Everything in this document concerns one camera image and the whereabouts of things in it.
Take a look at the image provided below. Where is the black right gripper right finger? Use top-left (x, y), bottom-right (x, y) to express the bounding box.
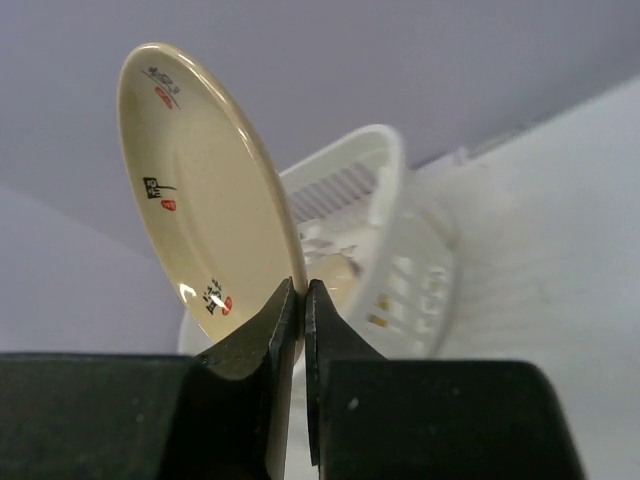
top-left (305, 280), bottom-right (586, 479)

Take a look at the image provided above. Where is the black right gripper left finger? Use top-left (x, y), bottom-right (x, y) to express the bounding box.
top-left (1, 279), bottom-right (296, 479)

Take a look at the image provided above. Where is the beige round plate black spot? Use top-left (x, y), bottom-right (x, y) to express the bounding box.
top-left (308, 254), bottom-right (359, 309)

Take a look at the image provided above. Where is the beige round floral plate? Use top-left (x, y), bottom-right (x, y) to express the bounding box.
top-left (117, 43), bottom-right (308, 343)

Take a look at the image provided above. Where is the white plastic dish bin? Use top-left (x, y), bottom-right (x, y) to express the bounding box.
top-left (181, 125), bottom-right (456, 358)

